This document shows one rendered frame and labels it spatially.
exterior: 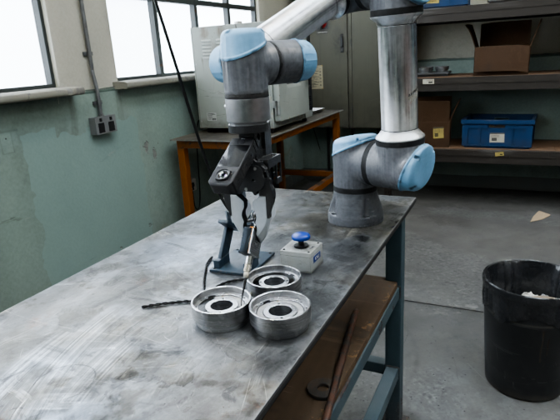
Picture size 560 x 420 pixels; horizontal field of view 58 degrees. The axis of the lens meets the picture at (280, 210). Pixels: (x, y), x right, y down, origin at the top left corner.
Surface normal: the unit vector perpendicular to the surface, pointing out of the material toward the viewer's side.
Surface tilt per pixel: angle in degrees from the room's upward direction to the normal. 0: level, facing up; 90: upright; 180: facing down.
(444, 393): 0
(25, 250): 90
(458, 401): 0
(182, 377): 0
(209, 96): 90
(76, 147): 90
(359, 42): 90
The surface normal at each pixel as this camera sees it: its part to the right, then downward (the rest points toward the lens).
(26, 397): -0.06, -0.95
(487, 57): -0.47, 0.15
